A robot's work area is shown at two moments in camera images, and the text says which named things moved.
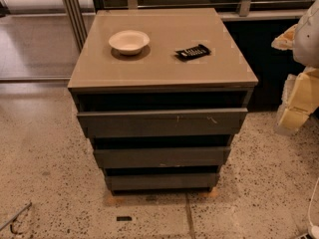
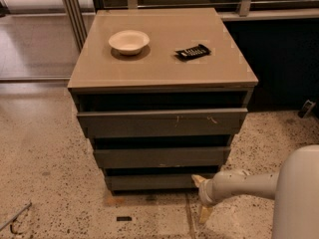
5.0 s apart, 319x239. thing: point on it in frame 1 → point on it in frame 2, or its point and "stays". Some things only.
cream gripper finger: (291, 119) → (198, 180)
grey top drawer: (162, 122) stays
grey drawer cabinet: (162, 119) stays
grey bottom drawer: (159, 182) stays
